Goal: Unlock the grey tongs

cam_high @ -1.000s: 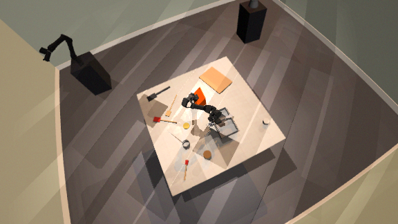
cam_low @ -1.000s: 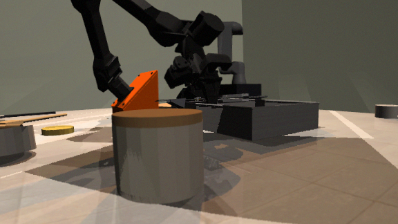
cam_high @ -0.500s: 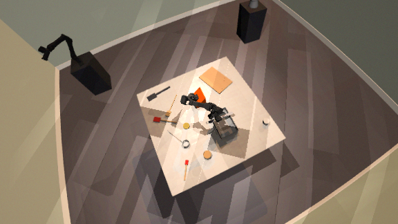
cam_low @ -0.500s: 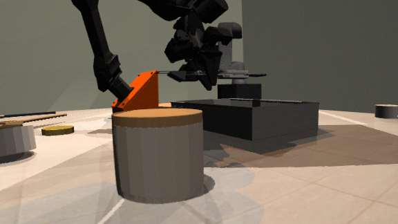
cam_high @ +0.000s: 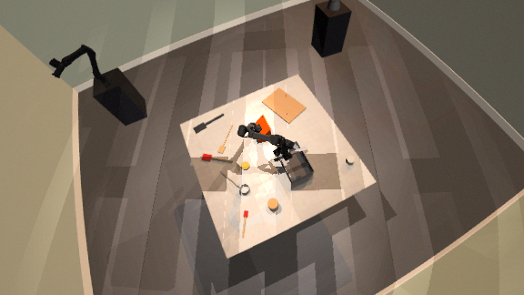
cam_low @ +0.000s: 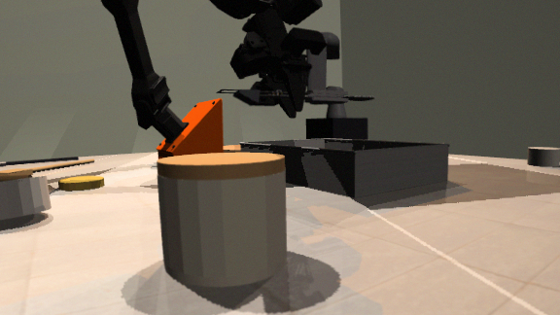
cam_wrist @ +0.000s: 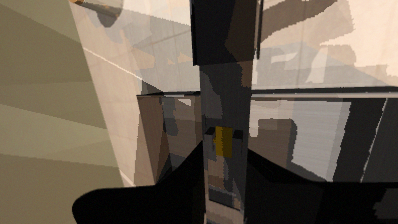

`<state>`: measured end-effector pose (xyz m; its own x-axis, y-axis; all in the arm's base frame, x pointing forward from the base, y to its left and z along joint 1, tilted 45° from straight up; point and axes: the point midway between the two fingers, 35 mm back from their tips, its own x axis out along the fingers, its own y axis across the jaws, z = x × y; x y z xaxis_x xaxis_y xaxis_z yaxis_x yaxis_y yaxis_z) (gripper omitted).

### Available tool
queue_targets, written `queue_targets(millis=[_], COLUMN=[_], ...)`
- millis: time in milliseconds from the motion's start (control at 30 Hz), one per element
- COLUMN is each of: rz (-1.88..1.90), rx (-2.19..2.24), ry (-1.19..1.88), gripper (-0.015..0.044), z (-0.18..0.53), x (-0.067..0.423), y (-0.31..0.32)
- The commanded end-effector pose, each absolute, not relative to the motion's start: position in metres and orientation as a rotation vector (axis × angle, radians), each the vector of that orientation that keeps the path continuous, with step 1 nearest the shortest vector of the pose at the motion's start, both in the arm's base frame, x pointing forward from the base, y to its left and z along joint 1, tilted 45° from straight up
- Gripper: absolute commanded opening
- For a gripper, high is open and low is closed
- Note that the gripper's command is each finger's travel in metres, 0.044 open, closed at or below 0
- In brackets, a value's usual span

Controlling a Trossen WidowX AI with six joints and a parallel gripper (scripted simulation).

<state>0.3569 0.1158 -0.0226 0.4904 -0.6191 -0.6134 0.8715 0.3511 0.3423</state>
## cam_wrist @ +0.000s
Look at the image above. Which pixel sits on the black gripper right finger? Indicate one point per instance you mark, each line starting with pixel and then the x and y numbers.
pixel 275 195

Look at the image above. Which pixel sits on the grey cylindrical container with tan lid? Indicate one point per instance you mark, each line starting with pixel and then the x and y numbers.
pixel 108 7

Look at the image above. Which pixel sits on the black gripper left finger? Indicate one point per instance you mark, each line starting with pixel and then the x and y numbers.
pixel 178 199

